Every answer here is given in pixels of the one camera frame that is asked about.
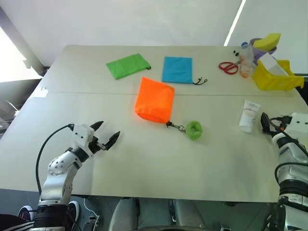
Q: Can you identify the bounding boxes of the black trousers with white stripes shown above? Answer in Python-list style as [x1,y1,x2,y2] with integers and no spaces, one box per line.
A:
[0,212,37,231]

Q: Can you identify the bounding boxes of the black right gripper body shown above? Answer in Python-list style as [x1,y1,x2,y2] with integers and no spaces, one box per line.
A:
[272,116,293,136]

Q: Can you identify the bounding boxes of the purple bowl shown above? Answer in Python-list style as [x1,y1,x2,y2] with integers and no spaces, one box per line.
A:
[248,38,278,61]

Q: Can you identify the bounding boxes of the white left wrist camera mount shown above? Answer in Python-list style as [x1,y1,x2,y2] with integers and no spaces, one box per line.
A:
[72,123,96,152]

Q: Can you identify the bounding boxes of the yellow sponge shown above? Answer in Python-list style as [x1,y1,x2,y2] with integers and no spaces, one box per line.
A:
[253,33,282,51]

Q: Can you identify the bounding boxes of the white cosmetic tube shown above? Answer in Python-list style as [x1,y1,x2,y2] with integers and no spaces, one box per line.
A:
[238,100,261,133]

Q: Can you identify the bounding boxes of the red handled scissors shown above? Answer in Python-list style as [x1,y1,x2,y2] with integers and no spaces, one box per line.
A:
[218,60,241,75]

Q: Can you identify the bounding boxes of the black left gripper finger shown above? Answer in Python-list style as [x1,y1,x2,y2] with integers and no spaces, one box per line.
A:
[90,120,105,133]
[105,130,121,151]

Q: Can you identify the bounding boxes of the blue fabric pouch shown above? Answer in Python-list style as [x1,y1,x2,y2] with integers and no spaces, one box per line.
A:
[161,56,208,86]

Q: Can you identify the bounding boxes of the white light strip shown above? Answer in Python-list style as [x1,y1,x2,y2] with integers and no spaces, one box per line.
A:
[223,0,247,47]

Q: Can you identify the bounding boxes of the orange fabric pouch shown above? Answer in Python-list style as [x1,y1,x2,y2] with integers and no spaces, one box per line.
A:
[133,77,176,128]

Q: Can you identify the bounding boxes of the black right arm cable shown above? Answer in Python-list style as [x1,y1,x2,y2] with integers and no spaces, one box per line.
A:
[274,161,308,186]

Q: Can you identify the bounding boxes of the dark grey window post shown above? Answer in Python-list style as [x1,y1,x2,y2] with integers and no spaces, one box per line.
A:
[0,5,50,77]

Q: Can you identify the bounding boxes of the white cardboard box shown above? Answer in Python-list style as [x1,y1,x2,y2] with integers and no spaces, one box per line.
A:
[258,53,289,77]

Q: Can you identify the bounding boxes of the green fluffy ring keychain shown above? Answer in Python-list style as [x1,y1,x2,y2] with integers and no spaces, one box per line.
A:
[171,120,204,141]

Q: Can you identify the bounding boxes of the green fabric pouch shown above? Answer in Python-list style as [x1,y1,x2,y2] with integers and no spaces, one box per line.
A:
[106,53,152,80]

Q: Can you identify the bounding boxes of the grey rounded robot body shape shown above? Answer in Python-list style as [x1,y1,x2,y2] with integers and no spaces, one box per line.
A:
[108,197,141,231]
[172,199,208,231]

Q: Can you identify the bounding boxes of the blue and white sneaker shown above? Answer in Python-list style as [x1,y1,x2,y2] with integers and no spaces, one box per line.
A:
[68,200,80,221]
[18,205,34,222]

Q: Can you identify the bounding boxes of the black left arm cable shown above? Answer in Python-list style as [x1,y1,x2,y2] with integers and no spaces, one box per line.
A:
[35,123,75,193]

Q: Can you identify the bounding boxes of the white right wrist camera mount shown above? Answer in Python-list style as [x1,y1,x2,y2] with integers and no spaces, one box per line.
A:
[289,112,308,133]

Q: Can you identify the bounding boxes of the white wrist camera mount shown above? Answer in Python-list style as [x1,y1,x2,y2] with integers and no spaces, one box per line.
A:
[289,112,308,133]
[72,123,96,152]

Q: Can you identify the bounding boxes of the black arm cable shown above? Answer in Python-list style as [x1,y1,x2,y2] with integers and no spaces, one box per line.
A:
[35,123,75,193]
[274,161,308,186]

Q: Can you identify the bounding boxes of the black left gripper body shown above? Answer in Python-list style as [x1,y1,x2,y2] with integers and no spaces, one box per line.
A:
[88,136,107,155]

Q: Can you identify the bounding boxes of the clear plastic bottle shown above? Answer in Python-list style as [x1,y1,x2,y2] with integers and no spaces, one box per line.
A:
[240,41,256,64]
[239,58,257,79]

